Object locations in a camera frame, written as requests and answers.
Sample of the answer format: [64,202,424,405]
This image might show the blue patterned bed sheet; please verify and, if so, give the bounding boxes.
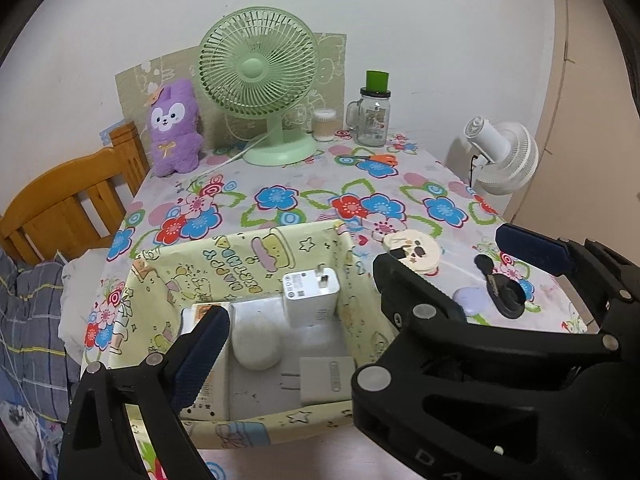
[0,400,61,480]

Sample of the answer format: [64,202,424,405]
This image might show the grey oval pebble-shaped case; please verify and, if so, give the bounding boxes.
[232,312,281,372]

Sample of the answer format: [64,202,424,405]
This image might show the round cream cartoon tin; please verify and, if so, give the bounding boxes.
[382,230,442,275]

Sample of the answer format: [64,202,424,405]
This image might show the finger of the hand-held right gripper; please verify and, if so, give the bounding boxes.
[496,224,640,356]
[351,252,471,401]

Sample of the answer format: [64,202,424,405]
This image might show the wooden bed headboard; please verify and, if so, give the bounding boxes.
[0,121,151,266]

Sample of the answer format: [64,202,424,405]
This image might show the long white box orange label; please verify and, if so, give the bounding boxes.
[180,302,233,421]

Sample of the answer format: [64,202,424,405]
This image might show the orange handled scissors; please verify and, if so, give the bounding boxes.
[352,152,399,168]

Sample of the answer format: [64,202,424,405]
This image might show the white charger with plug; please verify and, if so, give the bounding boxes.
[281,266,342,328]

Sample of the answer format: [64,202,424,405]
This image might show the clear cotton swab jar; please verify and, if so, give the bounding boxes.
[312,108,340,143]

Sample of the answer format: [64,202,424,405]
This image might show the white fan cable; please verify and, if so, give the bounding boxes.
[192,134,271,181]

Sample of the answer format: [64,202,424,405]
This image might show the beige door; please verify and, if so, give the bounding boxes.
[510,0,640,261]

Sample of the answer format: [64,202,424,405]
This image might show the green desk fan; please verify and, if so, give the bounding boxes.
[197,6,319,167]

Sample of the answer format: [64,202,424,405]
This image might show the beige patterned wall panel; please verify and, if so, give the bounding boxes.
[115,34,347,133]

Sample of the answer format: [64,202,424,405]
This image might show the white cloth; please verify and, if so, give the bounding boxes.
[59,247,111,361]

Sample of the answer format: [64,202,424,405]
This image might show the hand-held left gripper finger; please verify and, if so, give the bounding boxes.
[57,304,232,480]

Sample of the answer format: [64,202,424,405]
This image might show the glass jar with green lid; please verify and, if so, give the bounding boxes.
[346,70,392,147]

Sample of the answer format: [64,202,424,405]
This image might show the black key with round fob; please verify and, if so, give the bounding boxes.
[474,254,526,318]

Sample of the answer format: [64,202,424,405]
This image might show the white cube power adapter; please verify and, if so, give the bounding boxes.
[280,356,357,407]

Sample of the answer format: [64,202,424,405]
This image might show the yellow cartoon print storage box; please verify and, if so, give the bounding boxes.
[107,220,401,453]

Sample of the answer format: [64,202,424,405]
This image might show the lavender earbud case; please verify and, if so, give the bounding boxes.
[452,285,496,317]

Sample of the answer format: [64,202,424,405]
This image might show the purple plush toy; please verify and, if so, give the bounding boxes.
[146,78,205,178]

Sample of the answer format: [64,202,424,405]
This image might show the light blue paper sheet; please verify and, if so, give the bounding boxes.
[99,119,126,147]

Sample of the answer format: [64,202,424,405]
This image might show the white standing fan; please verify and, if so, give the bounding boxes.
[445,116,540,198]

